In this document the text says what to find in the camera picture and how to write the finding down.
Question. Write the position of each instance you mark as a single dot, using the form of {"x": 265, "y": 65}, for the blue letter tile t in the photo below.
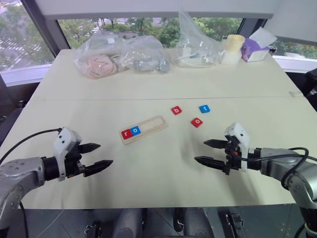
{"x": 204, "y": 109}

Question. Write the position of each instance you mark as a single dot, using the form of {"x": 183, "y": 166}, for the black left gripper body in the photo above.
{"x": 73, "y": 162}

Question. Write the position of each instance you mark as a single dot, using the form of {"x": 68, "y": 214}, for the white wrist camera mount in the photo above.
{"x": 241, "y": 135}
{"x": 65, "y": 141}

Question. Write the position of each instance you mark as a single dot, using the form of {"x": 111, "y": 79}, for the red letter tile o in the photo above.
{"x": 197, "y": 122}

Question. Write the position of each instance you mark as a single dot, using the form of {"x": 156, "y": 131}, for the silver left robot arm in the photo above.
{"x": 22, "y": 173}

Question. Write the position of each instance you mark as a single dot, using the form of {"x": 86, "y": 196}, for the wooden letter tray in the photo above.
{"x": 153, "y": 124}

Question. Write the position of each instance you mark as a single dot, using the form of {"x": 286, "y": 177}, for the purple and white tissue box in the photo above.
{"x": 255, "y": 48}

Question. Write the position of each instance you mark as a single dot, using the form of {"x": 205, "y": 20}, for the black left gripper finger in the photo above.
{"x": 97, "y": 166}
{"x": 90, "y": 147}

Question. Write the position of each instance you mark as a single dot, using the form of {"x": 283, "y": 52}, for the blue letter tile o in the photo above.
{"x": 135, "y": 130}

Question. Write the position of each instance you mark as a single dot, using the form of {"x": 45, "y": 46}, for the plastic bag with pink items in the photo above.
{"x": 99, "y": 63}

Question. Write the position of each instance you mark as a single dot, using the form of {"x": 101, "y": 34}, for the black chair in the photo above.
{"x": 311, "y": 83}

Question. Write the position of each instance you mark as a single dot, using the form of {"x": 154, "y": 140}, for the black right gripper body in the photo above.
{"x": 233, "y": 156}

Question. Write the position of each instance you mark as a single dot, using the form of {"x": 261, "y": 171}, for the plastic bag with grey items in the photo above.
{"x": 148, "y": 62}

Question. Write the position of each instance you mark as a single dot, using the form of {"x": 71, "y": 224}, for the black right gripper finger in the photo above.
{"x": 215, "y": 144}
{"x": 213, "y": 162}

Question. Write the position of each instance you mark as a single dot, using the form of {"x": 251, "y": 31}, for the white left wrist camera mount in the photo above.
{"x": 65, "y": 141}

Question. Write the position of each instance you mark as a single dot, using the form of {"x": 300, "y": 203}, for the red letter tile b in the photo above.
{"x": 176, "y": 110}

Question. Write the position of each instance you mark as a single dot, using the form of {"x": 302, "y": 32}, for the red letter tile r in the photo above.
{"x": 126, "y": 134}

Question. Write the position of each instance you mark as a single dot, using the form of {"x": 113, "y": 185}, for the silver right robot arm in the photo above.
{"x": 280, "y": 163}

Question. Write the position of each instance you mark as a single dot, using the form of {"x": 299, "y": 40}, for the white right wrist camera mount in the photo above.
{"x": 241, "y": 135}

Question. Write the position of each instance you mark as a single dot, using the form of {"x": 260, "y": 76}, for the cream plastic cup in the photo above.
{"x": 231, "y": 49}

